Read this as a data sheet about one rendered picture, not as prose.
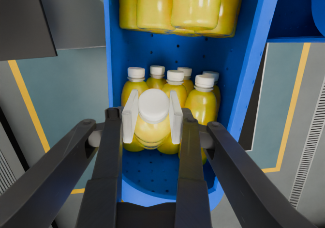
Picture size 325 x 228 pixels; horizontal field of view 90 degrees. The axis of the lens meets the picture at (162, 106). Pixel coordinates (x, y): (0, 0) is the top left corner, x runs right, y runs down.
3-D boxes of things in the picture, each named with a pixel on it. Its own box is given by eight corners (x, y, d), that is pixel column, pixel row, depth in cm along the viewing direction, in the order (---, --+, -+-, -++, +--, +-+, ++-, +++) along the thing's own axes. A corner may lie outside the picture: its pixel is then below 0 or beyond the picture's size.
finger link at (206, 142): (184, 133, 12) (224, 134, 12) (178, 107, 17) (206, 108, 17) (183, 149, 13) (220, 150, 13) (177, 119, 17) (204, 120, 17)
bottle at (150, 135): (151, 114, 40) (154, 74, 23) (171, 134, 39) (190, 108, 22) (129, 134, 38) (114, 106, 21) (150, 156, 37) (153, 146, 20)
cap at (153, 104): (153, 89, 22) (154, 83, 21) (174, 108, 22) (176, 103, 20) (132, 107, 21) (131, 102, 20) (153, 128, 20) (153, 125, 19)
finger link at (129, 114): (131, 144, 14) (123, 144, 14) (138, 111, 21) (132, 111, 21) (130, 113, 13) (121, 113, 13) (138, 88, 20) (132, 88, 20)
